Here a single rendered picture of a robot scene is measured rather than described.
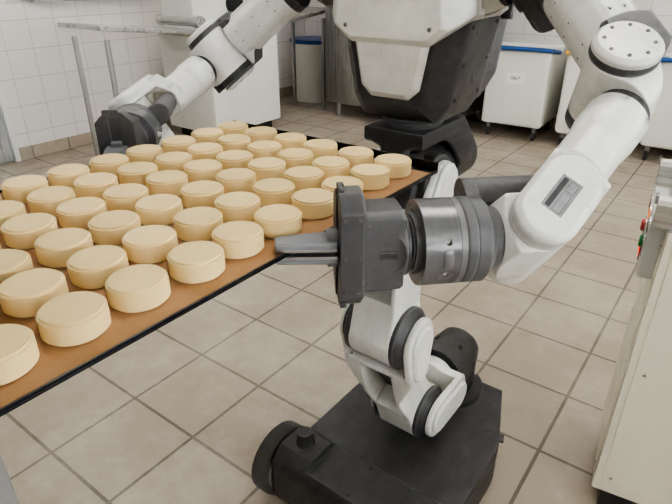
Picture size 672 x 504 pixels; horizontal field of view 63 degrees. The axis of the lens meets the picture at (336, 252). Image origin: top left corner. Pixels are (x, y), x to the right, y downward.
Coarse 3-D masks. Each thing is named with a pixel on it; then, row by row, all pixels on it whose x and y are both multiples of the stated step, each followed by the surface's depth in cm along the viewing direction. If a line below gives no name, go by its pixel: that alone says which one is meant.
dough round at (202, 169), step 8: (200, 160) 73; (208, 160) 73; (216, 160) 73; (184, 168) 71; (192, 168) 70; (200, 168) 70; (208, 168) 70; (216, 168) 71; (192, 176) 70; (200, 176) 70; (208, 176) 70
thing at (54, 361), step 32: (384, 192) 68; (320, 224) 59; (32, 256) 53; (256, 256) 53; (192, 288) 47; (0, 320) 43; (32, 320) 43; (128, 320) 43; (160, 320) 43; (64, 352) 40; (96, 352) 40; (32, 384) 36
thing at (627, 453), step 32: (640, 288) 144; (640, 320) 125; (640, 352) 126; (640, 384) 129; (608, 416) 144; (640, 416) 132; (608, 448) 140; (640, 448) 135; (608, 480) 144; (640, 480) 139
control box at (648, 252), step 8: (656, 192) 133; (664, 192) 133; (648, 208) 136; (648, 232) 120; (656, 232) 118; (664, 232) 118; (648, 240) 120; (656, 240) 119; (640, 248) 130; (648, 248) 121; (656, 248) 120; (640, 256) 125; (648, 256) 121; (656, 256) 120; (640, 264) 123; (648, 264) 122; (640, 272) 123; (648, 272) 123
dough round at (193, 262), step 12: (180, 252) 49; (192, 252) 49; (204, 252) 49; (216, 252) 49; (168, 264) 48; (180, 264) 48; (192, 264) 47; (204, 264) 48; (216, 264) 48; (180, 276) 48; (192, 276) 48; (204, 276) 48; (216, 276) 49
